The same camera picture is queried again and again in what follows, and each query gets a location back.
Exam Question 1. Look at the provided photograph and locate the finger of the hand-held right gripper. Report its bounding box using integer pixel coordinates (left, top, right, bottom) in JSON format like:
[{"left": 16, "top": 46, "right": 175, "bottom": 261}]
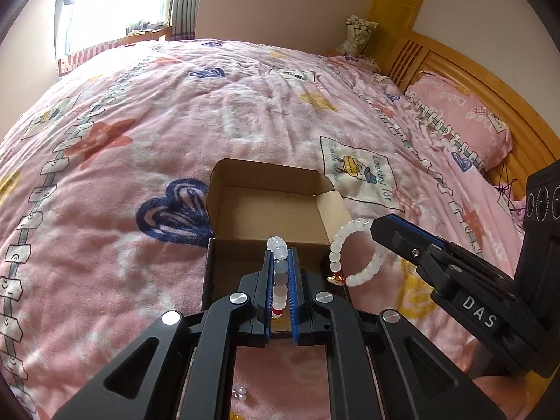
[{"left": 370, "top": 215, "right": 518, "bottom": 303}]

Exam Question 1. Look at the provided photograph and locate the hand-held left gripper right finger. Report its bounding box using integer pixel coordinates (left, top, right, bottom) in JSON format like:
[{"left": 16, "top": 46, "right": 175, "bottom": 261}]
[{"left": 290, "top": 247, "right": 500, "bottom": 420}]

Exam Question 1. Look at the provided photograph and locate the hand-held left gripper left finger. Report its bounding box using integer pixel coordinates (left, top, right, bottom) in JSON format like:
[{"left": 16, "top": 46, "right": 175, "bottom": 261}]
[{"left": 52, "top": 247, "right": 275, "bottom": 420}]

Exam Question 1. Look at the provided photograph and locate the white bead bracelet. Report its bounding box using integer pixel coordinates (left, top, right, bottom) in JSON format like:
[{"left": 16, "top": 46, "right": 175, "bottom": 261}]
[
  {"left": 325, "top": 219, "right": 386, "bottom": 288},
  {"left": 267, "top": 236, "right": 291, "bottom": 316}
]

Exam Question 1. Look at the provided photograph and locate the brown cardboard box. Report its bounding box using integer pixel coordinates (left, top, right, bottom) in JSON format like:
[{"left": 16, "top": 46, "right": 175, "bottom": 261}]
[{"left": 201, "top": 158, "right": 353, "bottom": 316}]

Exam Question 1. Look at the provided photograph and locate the pink printed pillow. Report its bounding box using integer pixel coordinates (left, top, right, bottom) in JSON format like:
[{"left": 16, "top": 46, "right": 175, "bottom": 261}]
[{"left": 403, "top": 70, "right": 513, "bottom": 171}]

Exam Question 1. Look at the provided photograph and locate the pink printed blanket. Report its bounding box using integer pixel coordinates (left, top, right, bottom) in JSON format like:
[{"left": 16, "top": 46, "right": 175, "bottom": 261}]
[{"left": 0, "top": 39, "right": 531, "bottom": 420}]

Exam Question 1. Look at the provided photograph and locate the yellow wooden headboard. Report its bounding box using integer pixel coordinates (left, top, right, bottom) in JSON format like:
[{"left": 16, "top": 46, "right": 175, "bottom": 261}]
[{"left": 369, "top": 0, "right": 560, "bottom": 211}]

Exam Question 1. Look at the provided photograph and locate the white flower bouquet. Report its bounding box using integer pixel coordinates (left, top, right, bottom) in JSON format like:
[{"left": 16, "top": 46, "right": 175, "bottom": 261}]
[{"left": 338, "top": 15, "right": 379, "bottom": 58}]

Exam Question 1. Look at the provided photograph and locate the wooden desk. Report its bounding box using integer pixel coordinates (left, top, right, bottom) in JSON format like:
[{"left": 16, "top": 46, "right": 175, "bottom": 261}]
[{"left": 118, "top": 25, "right": 172, "bottom": 47}]

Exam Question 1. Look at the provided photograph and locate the pink striped cloth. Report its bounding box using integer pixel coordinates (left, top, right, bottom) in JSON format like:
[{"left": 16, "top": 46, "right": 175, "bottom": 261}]
[{"left": 57, "top": 38, "right": 128, "bottom": 76}]

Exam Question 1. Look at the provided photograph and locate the grey striped curtain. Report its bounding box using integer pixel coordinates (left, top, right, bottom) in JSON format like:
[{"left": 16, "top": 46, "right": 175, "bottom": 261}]
[{"left": 168, "top": 0, "right": 203, "bottom": 41}]

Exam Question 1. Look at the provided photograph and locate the black cable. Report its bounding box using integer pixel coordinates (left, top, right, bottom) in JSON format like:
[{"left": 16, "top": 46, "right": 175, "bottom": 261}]
[{"left": 494, "top": 160, "right": 526, "bottom": 222}]

